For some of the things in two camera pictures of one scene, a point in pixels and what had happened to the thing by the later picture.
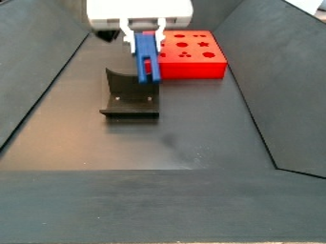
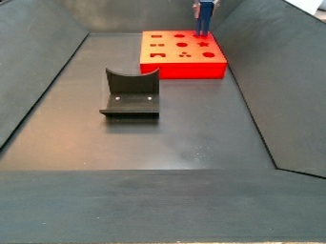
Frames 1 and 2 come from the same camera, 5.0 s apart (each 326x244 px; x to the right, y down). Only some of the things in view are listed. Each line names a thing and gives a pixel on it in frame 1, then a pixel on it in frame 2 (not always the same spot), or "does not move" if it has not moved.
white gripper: [140, 14] → [197, 7]
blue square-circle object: [148, 50] → [205, 14]
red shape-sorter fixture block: [190, 55] does not move
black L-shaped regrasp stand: [134, 100] does not move
